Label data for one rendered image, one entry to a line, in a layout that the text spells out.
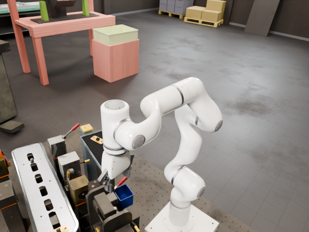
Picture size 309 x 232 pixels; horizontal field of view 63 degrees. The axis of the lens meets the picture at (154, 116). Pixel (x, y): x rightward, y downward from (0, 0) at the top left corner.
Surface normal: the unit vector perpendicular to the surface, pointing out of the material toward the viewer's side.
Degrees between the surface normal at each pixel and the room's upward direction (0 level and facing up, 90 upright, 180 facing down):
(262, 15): 76
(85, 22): 90
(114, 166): 88
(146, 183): 0
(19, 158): 0
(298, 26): 90
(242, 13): 90
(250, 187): 0
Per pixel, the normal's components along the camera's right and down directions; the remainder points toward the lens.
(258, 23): -0.61, 0.16
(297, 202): 0.07, -0.84
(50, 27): 0.74, 0.40
